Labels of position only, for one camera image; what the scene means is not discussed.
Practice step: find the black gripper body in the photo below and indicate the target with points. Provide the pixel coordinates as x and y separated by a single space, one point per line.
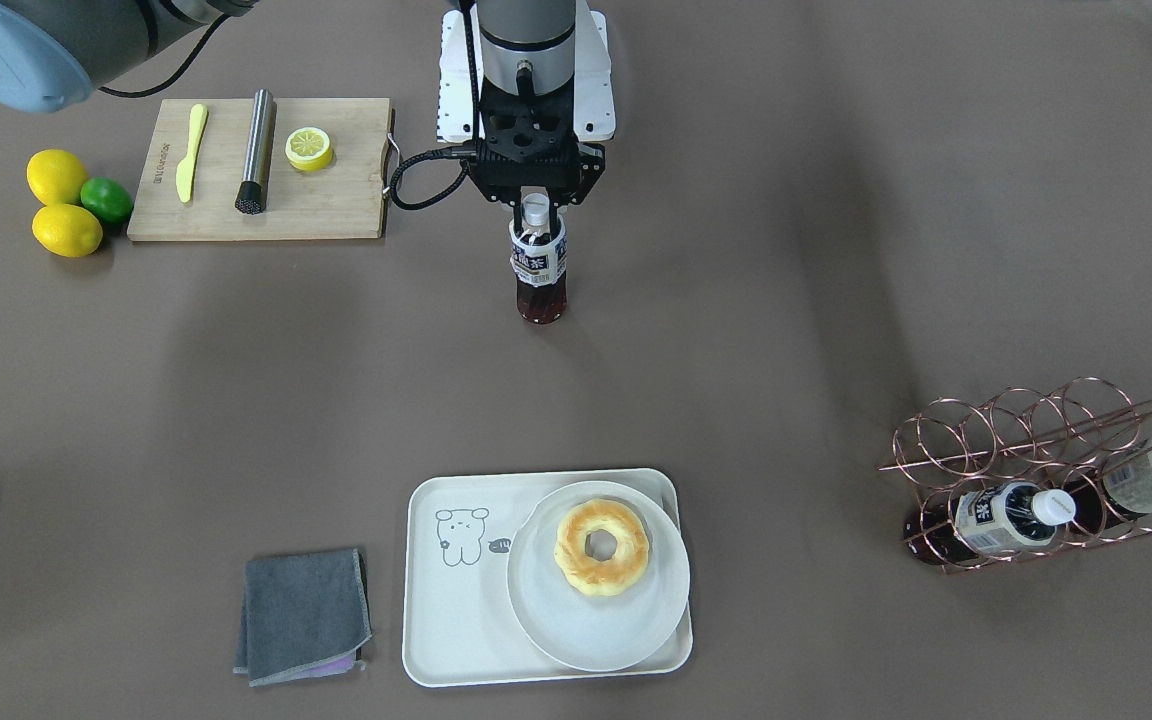
588 181

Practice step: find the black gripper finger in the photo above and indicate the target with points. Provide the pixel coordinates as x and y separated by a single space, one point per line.
557 227
518 222

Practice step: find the tea bottle white cap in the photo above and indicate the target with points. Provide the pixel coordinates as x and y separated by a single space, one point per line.
539 265

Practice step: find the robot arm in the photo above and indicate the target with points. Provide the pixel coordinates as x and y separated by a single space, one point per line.
523 64

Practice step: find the cream bunny tray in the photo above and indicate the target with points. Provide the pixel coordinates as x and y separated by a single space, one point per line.
458 624

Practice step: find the wooden cutting board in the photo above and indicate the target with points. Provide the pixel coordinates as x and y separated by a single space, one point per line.
339 203

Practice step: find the half lemon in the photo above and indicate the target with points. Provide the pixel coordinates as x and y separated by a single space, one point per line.
309 149

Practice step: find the yellow plastic knife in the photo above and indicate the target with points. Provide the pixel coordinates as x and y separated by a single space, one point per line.
186 168

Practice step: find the glazed donut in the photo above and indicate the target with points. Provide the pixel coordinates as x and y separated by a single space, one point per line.
601 548

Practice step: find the green lime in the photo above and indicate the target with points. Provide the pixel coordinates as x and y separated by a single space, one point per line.
107 200

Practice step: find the white round plate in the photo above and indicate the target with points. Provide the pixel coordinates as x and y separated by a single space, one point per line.
598 635

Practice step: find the whole yellow lemon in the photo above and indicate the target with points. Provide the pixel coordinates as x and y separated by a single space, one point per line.
56 177

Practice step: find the grey folded cloth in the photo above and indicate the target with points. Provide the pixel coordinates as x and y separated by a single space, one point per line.
303 616

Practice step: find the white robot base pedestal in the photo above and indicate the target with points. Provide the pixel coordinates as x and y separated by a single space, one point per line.
594 116

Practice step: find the copper wire bottle rack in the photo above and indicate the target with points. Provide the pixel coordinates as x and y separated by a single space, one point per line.
1086 427

